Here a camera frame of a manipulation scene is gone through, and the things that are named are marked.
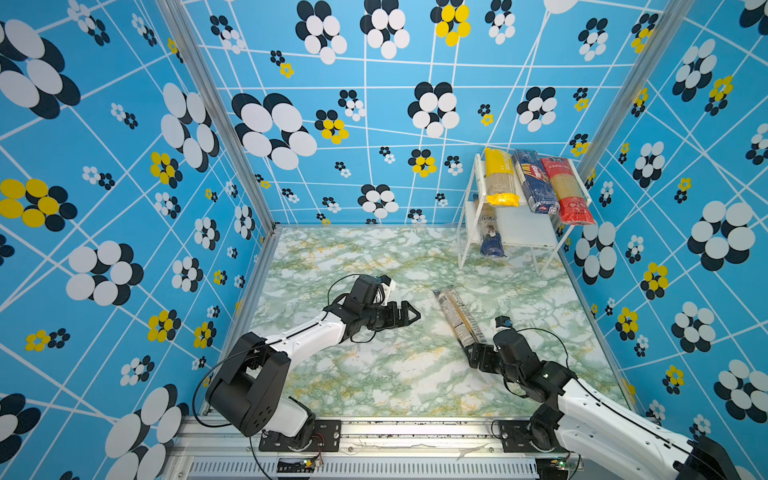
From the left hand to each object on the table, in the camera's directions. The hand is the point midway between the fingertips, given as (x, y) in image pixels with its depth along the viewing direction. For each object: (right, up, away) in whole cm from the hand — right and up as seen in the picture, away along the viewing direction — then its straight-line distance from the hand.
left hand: (412, 317), depth 83 cm
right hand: (+19, -10, +1) cm, 21 cm away
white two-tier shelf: (+37, +27, +16) cm, 49 cm away
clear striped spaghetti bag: (+16, -3, +7) cm, 17 cm away
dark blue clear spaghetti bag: (+25, +23, +8) cm, 35 cm away
